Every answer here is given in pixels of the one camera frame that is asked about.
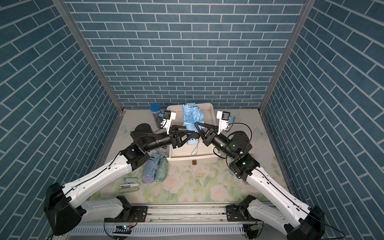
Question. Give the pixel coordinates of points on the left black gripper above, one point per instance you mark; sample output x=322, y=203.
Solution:
x=174, y=139

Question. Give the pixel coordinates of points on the metal base rail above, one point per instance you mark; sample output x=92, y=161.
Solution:
x=173, y=213

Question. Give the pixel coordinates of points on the white slotted cable duct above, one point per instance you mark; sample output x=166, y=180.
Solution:
x=159, y=230

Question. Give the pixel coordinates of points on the blue lid pencil tube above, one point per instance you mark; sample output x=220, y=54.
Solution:
x=156, y=110

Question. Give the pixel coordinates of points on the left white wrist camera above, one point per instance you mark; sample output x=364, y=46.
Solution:
x=168, y=116

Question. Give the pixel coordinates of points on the white plastic drawer cabinet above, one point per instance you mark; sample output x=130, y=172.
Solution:
x=182, y=156

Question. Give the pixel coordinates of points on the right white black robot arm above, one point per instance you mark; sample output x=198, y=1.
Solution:
x=289, y=215

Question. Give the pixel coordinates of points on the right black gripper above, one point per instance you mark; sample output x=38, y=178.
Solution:
x=206, y=137

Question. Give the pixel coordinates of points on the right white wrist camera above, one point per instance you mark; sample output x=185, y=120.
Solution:
x=224, y=118

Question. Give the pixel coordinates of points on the green circuit board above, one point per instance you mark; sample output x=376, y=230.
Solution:
x=122, y=229

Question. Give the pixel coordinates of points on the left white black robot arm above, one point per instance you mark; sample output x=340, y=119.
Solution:
x=65, y=206

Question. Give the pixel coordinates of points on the green folded umbrella left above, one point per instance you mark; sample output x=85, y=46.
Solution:
x=162, y=170

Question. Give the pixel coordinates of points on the floral table mat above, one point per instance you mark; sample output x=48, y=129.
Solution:
x=205, y=183

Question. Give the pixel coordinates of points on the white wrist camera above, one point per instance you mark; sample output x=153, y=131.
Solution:
x=168, y=116
x=224, y=118

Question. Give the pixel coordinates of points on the light blue umbrella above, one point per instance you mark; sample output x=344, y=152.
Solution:
x=150, y=168
x=192, y=114

